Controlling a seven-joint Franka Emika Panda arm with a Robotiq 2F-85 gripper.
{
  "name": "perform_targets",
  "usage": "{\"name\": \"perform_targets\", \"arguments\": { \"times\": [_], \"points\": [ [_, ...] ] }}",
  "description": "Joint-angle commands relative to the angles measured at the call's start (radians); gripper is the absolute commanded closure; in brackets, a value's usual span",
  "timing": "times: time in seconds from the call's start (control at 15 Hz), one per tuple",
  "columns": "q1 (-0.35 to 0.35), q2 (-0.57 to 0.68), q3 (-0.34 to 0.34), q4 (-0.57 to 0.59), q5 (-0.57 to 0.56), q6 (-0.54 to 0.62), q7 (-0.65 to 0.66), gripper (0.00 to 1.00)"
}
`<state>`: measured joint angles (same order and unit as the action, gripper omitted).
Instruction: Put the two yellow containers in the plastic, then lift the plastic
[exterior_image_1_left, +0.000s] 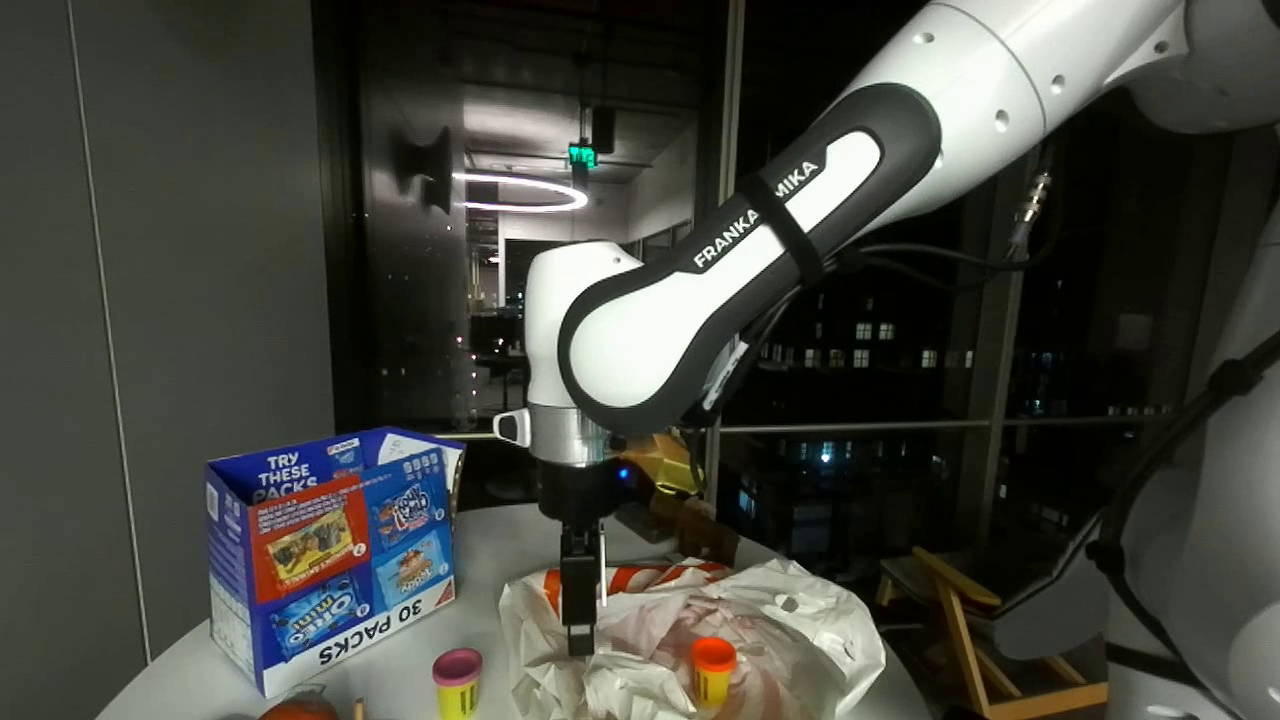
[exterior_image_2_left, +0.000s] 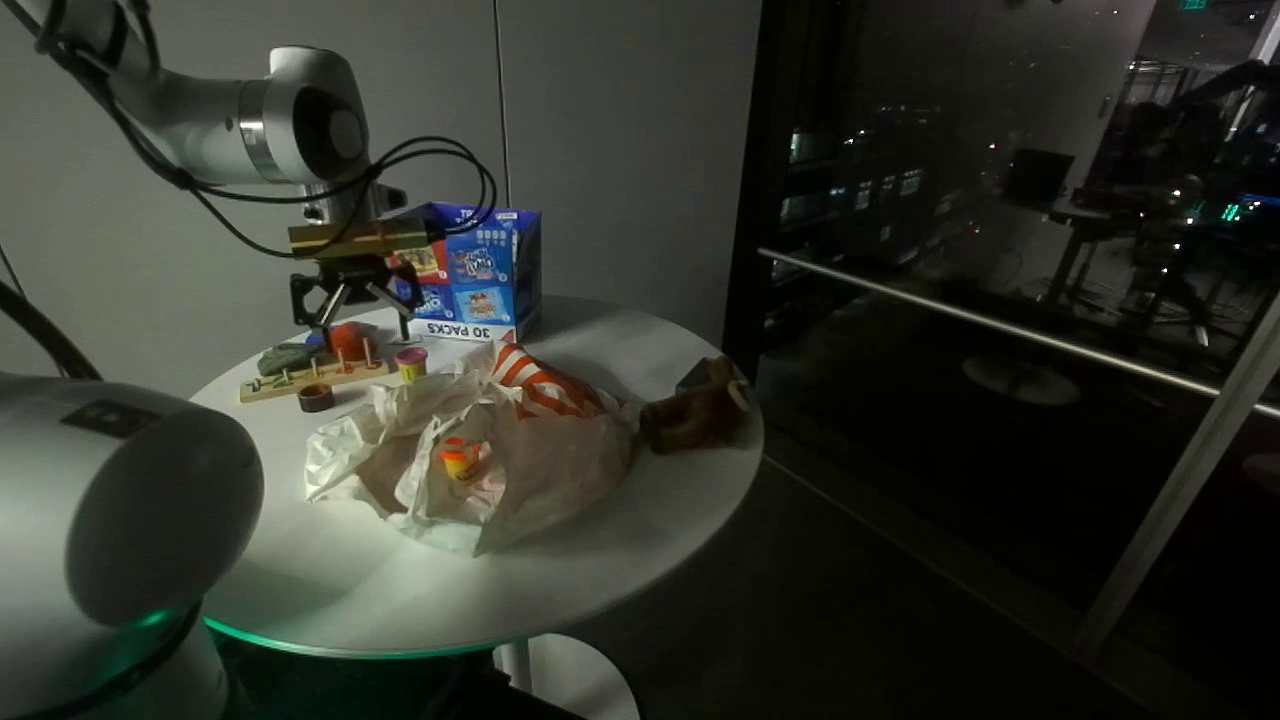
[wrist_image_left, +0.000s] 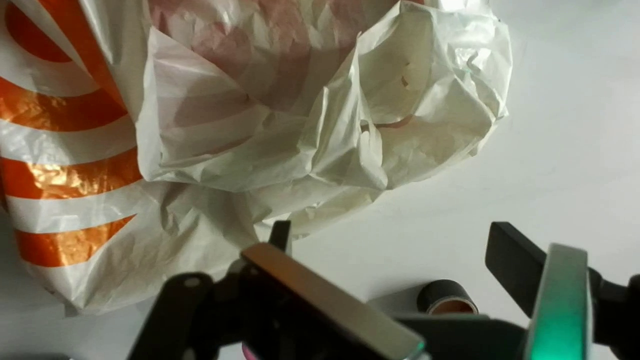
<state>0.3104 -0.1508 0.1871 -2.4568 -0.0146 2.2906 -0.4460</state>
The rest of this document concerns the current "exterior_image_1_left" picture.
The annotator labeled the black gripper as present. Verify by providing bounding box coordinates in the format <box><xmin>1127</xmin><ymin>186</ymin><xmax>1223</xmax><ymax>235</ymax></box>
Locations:
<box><xmin>538</xmin><ymin>460</ymin><xmax>627</xmax><ymax>660</ymax></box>

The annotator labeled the yellow container orange lid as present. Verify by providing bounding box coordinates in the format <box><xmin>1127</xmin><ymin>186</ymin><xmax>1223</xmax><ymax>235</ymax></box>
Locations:
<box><xmin>683</xmin><ymin>631</ymin><xmax>745</xmax><ymax>710</ymax></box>

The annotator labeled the yellow container pink lid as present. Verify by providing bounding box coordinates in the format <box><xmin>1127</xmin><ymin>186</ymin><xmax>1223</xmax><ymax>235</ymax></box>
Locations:
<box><xmin>430</xmin><ymin>642</ymin><xmax>487</xmax><ymax>720</ymax></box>

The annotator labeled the white orange striped plastic bag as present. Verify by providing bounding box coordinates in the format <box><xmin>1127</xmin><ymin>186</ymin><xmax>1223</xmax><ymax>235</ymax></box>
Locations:
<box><xmin>498</xmin><ymin>555</ymin><xmax>887</xmax><ymax>720</ymax></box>

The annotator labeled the blue snack variety box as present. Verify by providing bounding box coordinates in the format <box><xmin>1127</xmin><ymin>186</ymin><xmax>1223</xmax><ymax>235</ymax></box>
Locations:
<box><xmin>199</xmin><ymin>426</ymin><xmax>469</xmax><ymax>701</ymax></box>

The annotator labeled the small brown round object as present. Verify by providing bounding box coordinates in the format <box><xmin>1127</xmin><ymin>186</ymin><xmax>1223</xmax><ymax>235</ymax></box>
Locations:
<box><xmin>257</xmin><ymin>686</ymin><xmax>339</xmax><ymax>720</ymax></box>

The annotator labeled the wooden folding stand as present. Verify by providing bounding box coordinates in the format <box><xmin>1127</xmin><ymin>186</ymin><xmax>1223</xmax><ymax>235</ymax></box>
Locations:
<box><xmin>872</xmin><ymin>541</ymin><xmax>1119</xmax><ymax>720</ymax></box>

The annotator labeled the ring ceiling light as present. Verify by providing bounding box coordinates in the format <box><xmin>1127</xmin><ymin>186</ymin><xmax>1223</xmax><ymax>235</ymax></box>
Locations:
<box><xmin>448</xmin><ymin>163</ymin><xmax>592</xmax><ymax>220</ymax></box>

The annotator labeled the metal window frame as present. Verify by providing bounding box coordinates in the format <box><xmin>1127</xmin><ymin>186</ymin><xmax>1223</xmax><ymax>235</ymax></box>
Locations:
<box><xmin>426</xmin><ymin>0</ymin><xmax>1173</xmax><ymax>520</ymax></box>

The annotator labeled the thin wall cable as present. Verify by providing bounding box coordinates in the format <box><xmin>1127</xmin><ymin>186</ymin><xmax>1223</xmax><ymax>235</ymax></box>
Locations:
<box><xmin>59</xmin><ymin>0</ymin><xmax>154</xmax><ymax>660</ymax></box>

